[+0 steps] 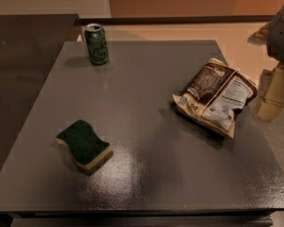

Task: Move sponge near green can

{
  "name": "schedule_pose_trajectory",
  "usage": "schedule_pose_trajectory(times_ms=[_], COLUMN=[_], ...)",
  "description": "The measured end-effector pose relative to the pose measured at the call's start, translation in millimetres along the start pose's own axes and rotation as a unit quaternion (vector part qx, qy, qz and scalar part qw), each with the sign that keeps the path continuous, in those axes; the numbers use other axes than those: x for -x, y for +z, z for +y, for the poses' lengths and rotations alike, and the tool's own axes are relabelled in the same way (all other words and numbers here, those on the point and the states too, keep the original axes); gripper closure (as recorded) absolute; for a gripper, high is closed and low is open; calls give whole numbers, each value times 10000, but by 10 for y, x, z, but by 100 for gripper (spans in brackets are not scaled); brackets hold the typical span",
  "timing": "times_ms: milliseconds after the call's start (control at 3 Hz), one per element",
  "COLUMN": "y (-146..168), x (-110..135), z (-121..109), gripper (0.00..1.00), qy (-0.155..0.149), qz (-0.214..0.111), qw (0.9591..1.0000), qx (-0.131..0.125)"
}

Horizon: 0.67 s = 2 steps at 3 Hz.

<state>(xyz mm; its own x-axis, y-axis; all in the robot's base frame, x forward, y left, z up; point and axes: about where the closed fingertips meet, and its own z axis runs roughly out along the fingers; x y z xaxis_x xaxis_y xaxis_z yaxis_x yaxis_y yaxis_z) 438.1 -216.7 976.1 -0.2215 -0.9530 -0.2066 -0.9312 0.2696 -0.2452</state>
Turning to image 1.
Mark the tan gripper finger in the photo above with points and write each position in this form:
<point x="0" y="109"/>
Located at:
<point x="262" y="33"/>
<point x="270" y="101"/>

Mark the green and yellow sponge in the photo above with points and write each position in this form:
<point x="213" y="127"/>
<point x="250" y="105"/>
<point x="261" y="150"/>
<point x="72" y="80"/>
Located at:
<point x="86" y="148"/>

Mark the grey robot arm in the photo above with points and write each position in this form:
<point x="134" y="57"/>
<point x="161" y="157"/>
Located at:
<point x="275" y="39"/>

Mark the green soda can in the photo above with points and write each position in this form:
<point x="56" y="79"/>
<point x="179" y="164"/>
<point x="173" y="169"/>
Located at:
<point x="96" y="44"/>

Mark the brown chip bag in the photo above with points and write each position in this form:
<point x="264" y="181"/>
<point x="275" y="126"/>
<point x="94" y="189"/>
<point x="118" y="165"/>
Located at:
<point x="215" y="97"/>

